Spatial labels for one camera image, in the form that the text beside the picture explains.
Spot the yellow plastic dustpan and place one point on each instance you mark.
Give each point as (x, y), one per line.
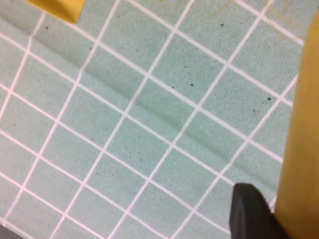
(57, 6)

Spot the yellow hand brush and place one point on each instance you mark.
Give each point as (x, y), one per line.
(301, 149)

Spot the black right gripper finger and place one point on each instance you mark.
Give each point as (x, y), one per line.
(251, 216)

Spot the green white-grid tablecloth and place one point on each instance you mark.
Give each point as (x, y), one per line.
(149, 124)

